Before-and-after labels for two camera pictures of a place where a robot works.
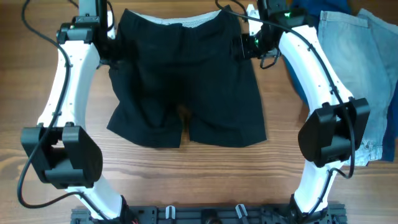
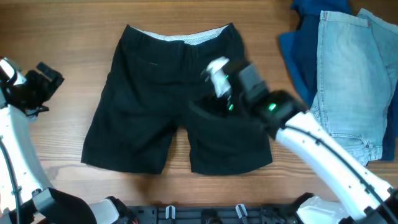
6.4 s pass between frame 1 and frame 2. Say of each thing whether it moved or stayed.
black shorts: moved
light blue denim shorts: stayed
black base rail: stayed
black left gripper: moved
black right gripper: moved
